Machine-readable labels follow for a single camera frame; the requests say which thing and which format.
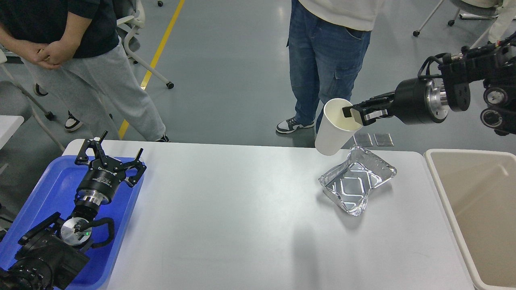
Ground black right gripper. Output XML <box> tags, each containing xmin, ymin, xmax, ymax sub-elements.
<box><xmin>342</xmin><ymin>78</ymin><xmax>449</xmax><ymax>126</ymax></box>

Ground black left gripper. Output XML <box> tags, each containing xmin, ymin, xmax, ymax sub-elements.
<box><xmin>75</xmin><ymin>131</ymin><xmax>147</xmax><ymax>206</ymax></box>

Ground white paper cup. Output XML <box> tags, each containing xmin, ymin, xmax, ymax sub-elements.
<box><xmin>315</xmin><ymin>98</ymin><xmax>363</xmax><ymax>156</ymax></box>

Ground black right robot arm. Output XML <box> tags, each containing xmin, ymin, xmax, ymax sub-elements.
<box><xmin>339</xmin><ymin>34</ymin><xmax>516</xmax><ymax>136</ymax></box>

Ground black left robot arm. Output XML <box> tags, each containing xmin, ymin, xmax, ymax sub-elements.
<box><xmin>1</xmin><ymin>137</ymin><xmax>147</xmax><ymax>290</ymax></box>

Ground right metal floor plate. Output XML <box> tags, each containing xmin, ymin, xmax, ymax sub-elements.
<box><xmin>373</xmin><ymin>133</ymin><xmax>394</xmax><ymax>147</ymax></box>

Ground metal floor plate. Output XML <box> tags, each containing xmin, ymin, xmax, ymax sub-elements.
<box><xmin>353</xmin><ymin>133</ymin><xmax>373</xmax><ymax>147</ymax></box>
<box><xmin>373</xmin><ymin>133</ymin><xmax>394</xmax><ymax>147</ymax></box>

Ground left metal floor plate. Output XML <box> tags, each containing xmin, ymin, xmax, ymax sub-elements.
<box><xmin>353</xmin><ymin>133</ymin><xmax>373</xmax><ymax>147</ymax></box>

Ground seated person in black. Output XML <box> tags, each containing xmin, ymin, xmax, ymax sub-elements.
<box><xmin>33</xmin><ymin>84</ymin><xmax>84</xmax><ymax>133</ymax></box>

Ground blue plastic tray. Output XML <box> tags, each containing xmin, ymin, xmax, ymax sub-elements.
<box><xmin>0</xmin><ymin>155</ymin><xmax>143</xmax><ymax>290</ymax></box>

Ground crumpled aluminium foil tray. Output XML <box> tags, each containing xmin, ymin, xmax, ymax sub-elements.
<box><xmin>318</xmin><ymin>145</ymin><xmax>397</xmax><ymax>216</ymax></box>

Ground person in blue jeans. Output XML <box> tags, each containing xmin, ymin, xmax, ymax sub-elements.
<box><xmin>276</xmin><ymin>0</ymin><xmax>385</xmax><ymax>134</ymax></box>

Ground white side table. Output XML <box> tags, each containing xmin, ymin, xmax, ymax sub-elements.
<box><xmin>0</xmin><ymin>115</ymin><xmax>24</xmax><ymax>149</ymax></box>

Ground person in grey sweatpants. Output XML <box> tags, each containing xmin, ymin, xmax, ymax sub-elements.
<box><xmin>0</xmin><ymin>0</ymin><xmax>169</xmax><ymax>143</ymax></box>

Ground beige plastic bin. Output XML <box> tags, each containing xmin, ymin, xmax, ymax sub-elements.
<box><xmin>424</xmin><ymin>149</ymin><xmax>516</xmax><ymax>290</ymax></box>

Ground chair at top right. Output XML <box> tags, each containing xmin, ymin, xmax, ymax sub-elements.
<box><xmin>412</xmin><ymin>0</ymin><xmax>498</xmax><ymax>38</ymax></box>

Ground person in white top right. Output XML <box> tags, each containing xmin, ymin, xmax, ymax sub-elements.
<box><xmin>488</xmin><ymin>0</ymin><xmax>516</xmax><ymax>44</ymax></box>

